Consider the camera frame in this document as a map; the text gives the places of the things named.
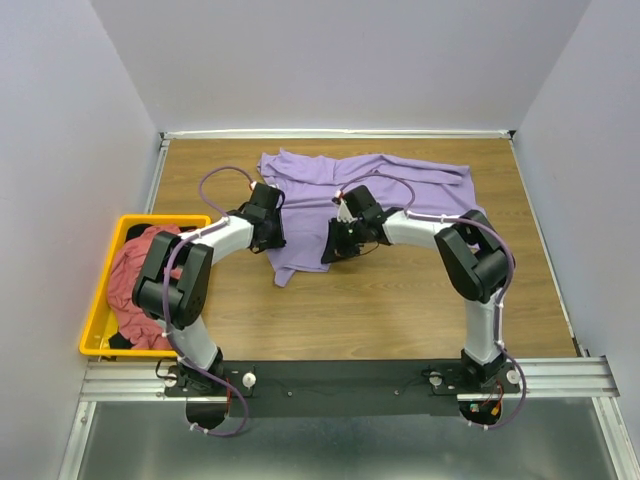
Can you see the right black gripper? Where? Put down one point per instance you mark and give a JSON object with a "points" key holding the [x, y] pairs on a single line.
{"points": [[338, 243]]}

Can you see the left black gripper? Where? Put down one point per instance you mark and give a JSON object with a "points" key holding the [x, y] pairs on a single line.
{"points": [[271, 237]]}

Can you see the purple t shirt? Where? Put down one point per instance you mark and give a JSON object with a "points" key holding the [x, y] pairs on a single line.
{"points": [[309, 184]]}

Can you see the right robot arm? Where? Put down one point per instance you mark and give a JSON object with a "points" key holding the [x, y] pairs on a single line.
{"points": [[478, 263]]}

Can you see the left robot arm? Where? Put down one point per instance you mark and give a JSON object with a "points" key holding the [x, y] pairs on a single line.
{"points": [[173, 282]]}

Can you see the red t shirt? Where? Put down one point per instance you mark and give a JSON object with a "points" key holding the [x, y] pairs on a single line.
{"points": [[125, 280]]}

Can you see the yellow plastic bin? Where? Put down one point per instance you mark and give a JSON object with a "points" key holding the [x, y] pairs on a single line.
{"points": [[101, 323]]}

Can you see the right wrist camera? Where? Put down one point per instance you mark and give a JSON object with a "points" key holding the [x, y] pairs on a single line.
{"points": [[343, 213]]}

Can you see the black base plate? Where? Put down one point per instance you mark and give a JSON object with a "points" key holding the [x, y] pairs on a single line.
{"points": [[351, 388]]}

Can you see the aluminium frame rail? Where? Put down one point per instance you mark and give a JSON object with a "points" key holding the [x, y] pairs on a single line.
{"points": [[390, 419]]}

